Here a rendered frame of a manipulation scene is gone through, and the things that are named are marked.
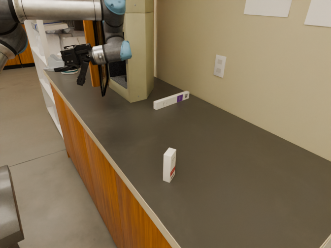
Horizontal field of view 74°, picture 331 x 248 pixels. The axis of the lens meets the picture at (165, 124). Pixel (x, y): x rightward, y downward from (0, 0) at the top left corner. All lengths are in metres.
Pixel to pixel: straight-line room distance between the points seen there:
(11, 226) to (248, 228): 0.63
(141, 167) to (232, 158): 0.35
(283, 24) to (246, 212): 0.75
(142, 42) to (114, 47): 0.32
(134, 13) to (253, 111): 0.77
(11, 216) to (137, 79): 0.86
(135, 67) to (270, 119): 0.74
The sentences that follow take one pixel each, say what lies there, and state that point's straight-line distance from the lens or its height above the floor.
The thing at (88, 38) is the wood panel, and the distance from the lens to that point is 1.52.
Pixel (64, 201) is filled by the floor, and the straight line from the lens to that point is 2.09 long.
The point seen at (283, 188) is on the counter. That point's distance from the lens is 0.84.
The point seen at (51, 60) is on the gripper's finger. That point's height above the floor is 1.25.
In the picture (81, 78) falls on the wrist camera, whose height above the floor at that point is 1.17.
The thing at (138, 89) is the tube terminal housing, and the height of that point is 1.01.
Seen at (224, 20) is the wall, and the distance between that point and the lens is 1.26.
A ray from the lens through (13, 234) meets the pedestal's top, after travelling 0.74.
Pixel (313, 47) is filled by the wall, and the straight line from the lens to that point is 1.04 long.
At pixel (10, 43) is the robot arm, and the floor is 1.32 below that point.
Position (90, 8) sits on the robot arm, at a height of 1.44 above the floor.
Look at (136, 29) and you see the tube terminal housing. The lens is 1.23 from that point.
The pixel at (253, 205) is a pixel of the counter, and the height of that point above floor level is 0.94.
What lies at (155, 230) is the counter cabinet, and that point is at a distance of 0.81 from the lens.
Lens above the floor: 1.47
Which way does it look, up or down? 29 degrees down
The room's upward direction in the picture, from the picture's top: 2 degrees clockwise
